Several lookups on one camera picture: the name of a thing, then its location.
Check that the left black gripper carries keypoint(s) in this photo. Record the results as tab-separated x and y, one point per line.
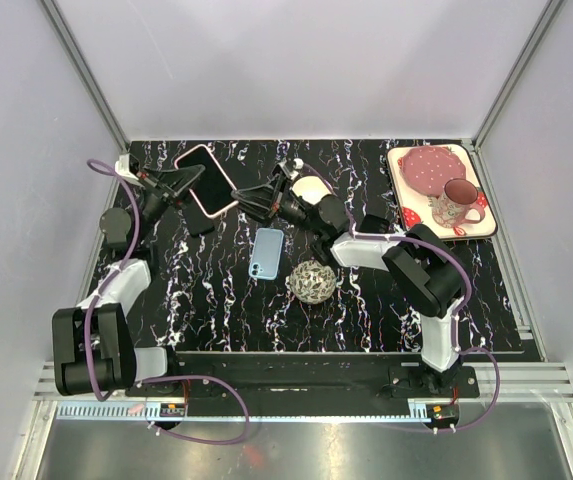
182	178

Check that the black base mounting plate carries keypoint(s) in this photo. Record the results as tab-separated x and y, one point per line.
400	375

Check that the light blue phone case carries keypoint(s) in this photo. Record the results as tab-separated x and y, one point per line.
266	254

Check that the pink printed mug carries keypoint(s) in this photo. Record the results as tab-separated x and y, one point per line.
458	205

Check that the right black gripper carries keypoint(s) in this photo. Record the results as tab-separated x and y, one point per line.
278	191

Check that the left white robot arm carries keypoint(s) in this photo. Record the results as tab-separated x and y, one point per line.
93	351

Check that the cream bowl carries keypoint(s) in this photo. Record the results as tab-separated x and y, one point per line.
310	189

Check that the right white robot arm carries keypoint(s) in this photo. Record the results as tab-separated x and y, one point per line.
430	277

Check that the pink dotted plate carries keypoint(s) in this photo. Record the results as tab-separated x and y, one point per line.
428	169

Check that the black phone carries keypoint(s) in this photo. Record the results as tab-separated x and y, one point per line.
198	224

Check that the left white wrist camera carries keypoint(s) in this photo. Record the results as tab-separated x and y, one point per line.
127	169

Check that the pink cased phone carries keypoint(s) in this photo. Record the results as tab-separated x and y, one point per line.
213	191

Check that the strawberry patterned tray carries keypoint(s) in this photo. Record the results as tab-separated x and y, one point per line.
417	209

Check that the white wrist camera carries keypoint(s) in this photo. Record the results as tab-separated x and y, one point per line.
291	168
127	169

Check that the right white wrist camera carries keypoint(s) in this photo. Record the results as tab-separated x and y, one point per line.
291	168

